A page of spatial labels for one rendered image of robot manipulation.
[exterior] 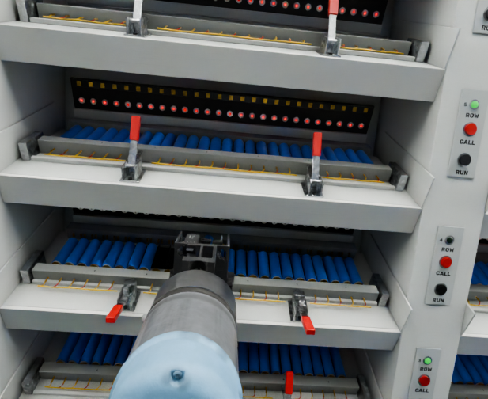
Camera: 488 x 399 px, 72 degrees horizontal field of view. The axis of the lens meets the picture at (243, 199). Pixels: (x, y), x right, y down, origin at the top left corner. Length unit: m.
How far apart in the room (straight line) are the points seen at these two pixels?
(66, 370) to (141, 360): 0.46
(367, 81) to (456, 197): 0.21
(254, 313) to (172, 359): 0.32
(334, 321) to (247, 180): 0.26
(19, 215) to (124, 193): 0.19
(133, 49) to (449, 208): 0.50
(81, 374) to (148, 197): 0.35
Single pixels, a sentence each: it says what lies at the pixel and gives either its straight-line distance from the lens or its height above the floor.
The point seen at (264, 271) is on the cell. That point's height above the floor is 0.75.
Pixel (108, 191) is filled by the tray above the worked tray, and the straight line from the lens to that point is 0.51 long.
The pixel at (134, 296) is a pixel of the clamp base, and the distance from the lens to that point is 0.57.
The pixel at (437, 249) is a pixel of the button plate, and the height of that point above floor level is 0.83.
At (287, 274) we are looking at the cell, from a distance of 0.60.
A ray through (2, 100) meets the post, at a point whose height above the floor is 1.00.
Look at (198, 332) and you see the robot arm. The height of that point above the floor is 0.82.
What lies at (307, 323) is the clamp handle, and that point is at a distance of 0.51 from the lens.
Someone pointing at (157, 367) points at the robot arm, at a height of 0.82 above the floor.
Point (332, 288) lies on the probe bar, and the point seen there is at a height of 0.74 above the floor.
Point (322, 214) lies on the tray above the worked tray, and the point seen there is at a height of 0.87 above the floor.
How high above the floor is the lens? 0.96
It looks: 9 degrees down
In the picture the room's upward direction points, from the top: 5 degrees clockwise
